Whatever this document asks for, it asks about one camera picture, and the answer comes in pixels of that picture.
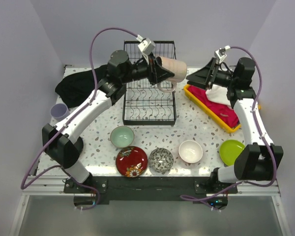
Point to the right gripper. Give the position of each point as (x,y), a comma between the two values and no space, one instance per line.
(200,78)

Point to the yellow plastic tray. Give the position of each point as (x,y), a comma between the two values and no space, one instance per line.
(222,115)

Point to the black wire dish rack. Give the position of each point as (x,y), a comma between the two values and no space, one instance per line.
(143,103)

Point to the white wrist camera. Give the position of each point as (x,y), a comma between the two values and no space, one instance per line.
(220,54)
(146,46)

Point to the white towel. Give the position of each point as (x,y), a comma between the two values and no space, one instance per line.
(218,94)

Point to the red floral plate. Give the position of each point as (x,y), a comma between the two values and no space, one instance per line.
(131,161)

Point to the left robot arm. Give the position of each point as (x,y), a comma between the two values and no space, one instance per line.
(59,141)

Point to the magenta cloth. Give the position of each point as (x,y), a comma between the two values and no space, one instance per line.
(215,104)

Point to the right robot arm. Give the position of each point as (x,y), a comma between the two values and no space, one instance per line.
(260,158)

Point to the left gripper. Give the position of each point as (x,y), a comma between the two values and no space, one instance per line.
(160,74)

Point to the celadon green bowl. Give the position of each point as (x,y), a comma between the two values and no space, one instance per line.
(122,136)

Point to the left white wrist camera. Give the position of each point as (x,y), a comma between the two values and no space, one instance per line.
(146,46)

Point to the white pink bowl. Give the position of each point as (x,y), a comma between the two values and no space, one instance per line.
(190,151)

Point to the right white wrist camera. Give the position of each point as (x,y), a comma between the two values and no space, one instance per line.
(220,54)

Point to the black cloth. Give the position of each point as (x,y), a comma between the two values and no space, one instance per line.
(74,89)

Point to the lime green plate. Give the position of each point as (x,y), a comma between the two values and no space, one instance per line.
(230,150)

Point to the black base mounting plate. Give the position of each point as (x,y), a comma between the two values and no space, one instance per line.
(141,189)

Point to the leaf patterned bowl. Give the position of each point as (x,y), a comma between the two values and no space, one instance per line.
(161,160)

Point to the lavender plastic cup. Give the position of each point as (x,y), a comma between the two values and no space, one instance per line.
(59,111)

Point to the pink marbled mug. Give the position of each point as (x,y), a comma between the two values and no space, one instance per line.
(177,67)

